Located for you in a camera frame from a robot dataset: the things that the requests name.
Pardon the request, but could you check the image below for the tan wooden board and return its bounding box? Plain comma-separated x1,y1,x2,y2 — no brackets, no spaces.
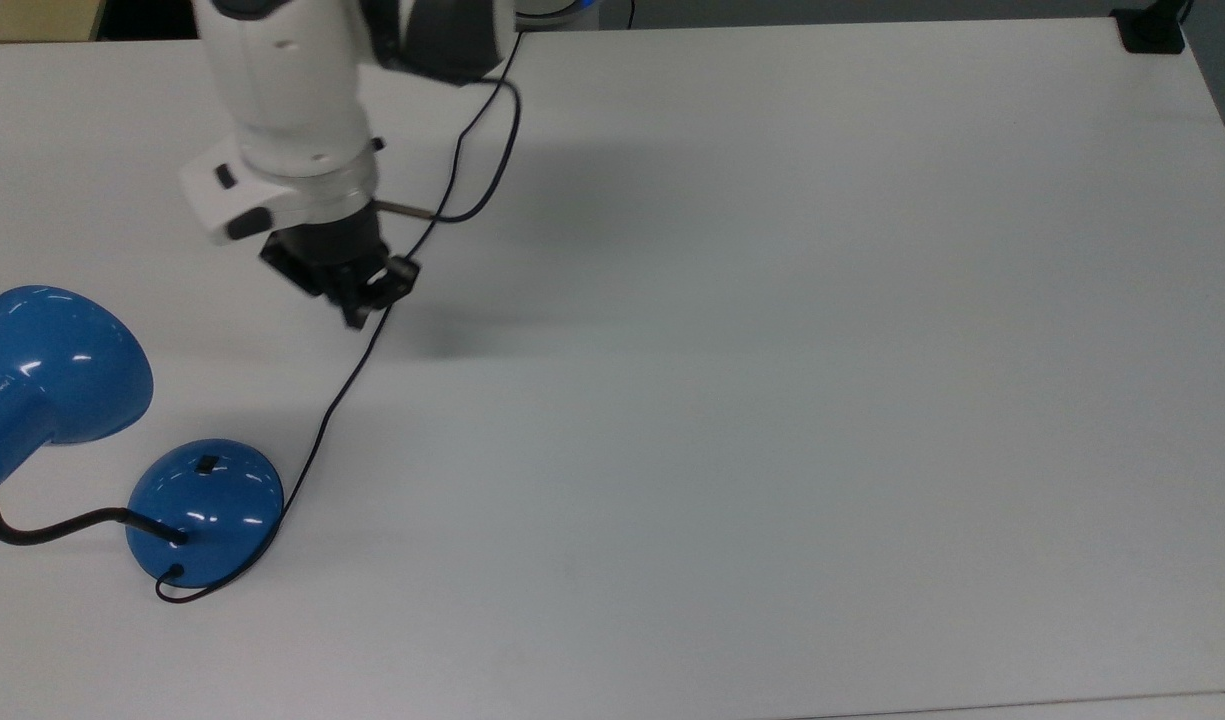
0,0,109,44

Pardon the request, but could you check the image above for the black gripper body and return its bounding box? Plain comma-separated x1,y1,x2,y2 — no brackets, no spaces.
259,200,422,311

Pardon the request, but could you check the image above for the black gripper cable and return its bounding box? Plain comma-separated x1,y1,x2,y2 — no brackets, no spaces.
374,78,524,224

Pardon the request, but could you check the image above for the black lamp power cable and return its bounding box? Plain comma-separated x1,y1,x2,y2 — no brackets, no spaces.
154,28,528,604

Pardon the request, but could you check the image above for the blue gooseneck desk lamp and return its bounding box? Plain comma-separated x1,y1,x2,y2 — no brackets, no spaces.
0,285,285,589

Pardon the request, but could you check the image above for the black table clamp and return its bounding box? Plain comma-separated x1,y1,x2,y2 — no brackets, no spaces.
1111,0,1195,55

